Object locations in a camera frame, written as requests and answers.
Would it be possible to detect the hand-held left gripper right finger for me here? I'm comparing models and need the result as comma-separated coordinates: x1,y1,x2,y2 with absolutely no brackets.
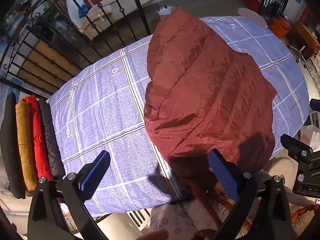
207,149,294,240

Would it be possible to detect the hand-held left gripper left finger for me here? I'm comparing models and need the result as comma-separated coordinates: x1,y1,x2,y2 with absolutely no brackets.
27,150,112,240

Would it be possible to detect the maroon puffer jacket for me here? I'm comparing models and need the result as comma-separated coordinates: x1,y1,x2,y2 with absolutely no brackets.
144,7,278,240

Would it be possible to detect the white cardboard box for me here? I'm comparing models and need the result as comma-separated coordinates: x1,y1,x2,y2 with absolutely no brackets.
299,110,320,150

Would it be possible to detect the beige round cushion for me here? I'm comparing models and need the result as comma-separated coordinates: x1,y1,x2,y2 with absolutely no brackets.
262,156,300,180

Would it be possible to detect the blue plaid blanket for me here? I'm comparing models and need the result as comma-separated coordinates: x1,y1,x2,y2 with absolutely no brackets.
47,16,310,214

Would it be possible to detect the folded black quilted jacket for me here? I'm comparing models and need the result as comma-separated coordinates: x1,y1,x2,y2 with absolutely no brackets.
37,99,66,178

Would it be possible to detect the white slotted plastic crate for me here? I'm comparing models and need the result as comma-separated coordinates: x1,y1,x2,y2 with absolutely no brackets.
100,209,153,233

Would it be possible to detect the wooden table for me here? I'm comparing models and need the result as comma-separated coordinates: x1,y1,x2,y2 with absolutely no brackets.
292,21,320,55

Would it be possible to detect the folded red jacket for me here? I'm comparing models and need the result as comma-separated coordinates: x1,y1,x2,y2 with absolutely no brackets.
24,95,54,182

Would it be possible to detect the white floral cloth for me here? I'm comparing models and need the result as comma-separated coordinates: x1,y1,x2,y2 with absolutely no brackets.
150,201,225,240

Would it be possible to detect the folded mustard brown garment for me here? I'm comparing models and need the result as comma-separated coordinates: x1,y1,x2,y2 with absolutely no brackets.
15,99,38,192

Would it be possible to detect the orange box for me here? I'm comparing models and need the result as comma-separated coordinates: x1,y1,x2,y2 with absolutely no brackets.
272,17,293,39

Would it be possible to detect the folded black garment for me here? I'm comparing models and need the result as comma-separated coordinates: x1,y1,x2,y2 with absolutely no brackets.
0,92,25,200

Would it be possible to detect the white round stool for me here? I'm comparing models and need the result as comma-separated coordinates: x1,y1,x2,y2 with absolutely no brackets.
237,7,268,28

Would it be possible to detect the black slatted chair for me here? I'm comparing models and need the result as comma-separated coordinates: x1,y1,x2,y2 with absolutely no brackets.
260,0,292,18

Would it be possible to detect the red box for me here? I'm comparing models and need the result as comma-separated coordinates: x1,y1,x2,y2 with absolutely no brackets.
246,0,263,13

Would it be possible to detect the cream cushioned sofa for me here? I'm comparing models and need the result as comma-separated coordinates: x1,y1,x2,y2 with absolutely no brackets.
65,0,168,40

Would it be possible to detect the black metal railing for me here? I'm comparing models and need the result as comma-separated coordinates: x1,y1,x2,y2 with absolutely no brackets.
0,0,190,98

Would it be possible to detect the white paper bag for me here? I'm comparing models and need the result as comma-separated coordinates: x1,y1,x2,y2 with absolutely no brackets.
157,5,178,18

